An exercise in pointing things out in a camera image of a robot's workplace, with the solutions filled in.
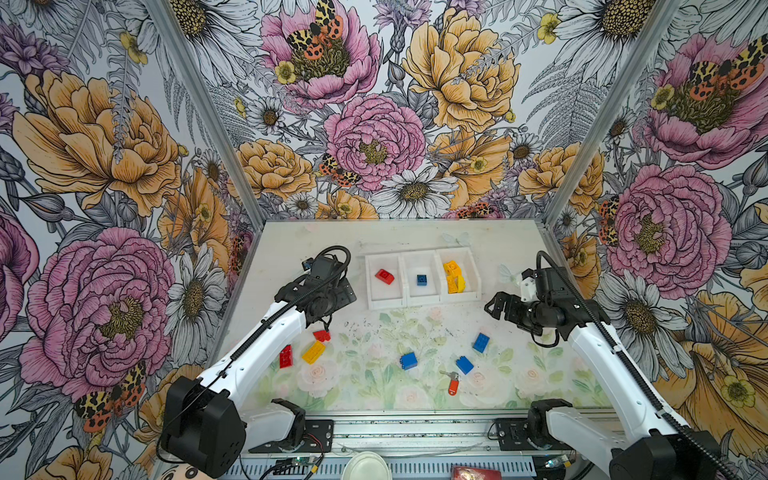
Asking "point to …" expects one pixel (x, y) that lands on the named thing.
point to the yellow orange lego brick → (452, 287)
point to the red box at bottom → (474, 473)
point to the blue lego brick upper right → (481, 342)
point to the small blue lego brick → (421, 279)
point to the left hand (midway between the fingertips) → (336, 306)
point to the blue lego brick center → (408, 361)
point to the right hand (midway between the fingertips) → (499, 319)
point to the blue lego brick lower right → (464, 364)
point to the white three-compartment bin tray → (406, 264)
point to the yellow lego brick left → (312, 355)
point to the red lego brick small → (322, 335)
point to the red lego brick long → (384, 276)
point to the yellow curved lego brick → (461, 284)
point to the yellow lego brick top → (452, 269)
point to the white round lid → (367, 466)
